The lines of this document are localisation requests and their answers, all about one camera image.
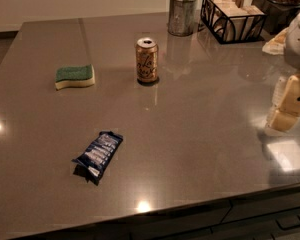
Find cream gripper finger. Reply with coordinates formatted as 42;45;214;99
266;71;300;132

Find blue rxbar wrapper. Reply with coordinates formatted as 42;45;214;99
73;131;123;183

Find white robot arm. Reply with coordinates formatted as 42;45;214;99
266;12;300;132

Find pale packet on counter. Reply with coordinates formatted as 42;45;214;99
262;28;288;55

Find snack jar on stand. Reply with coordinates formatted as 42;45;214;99
252;0;300;34

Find metal cup with white items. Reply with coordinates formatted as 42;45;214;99
168;0;197;37

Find gold soda can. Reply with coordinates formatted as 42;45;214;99
136;37;158;84

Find green yellow sponge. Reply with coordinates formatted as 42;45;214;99
55;65;95;90

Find black wire napkin holder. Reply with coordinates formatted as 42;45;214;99
200;0;266;44

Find cabinet drawer handle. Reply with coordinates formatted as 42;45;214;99
276;215;300;231

